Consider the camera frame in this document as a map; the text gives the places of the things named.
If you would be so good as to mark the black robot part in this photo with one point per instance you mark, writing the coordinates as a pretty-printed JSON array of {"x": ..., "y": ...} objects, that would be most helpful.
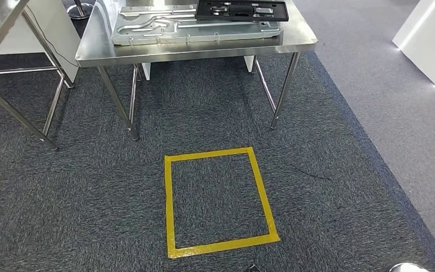
[{"x": 253, "y": 268}]

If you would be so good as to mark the white board panel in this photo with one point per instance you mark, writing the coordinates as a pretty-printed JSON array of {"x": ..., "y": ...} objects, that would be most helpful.
[{"x": 60, "y": 22}]

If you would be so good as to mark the white lit display plinth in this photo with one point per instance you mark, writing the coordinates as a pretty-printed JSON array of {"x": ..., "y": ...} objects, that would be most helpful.
[{"x": 427, "y": 37}]

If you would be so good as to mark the white support block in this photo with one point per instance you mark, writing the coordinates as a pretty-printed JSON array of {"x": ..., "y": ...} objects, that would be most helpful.
[
  {"x": 146, "y": 71},
  {"x": 249, "y": 64}
]

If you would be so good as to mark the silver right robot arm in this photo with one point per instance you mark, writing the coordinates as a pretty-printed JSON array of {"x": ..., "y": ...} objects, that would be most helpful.
[{"x": 409, "y": 267}]

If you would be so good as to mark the stainless steel table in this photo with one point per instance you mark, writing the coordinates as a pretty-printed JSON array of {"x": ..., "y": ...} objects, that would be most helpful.
[{"x": 0, "y": 22}]

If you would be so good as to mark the black plastic license plate bracket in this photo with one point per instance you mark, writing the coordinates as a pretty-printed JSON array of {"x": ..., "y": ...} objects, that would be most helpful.
[{"x": 240, "y": 10}]

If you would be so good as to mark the stamped silver metal panel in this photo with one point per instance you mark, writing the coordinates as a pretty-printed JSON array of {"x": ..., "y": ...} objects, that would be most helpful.
[{"x": 165, "y": 32}]

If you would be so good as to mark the stainless steel workbench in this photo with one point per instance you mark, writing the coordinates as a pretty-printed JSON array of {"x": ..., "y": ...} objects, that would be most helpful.
[{"x": 202, "y": 50}]

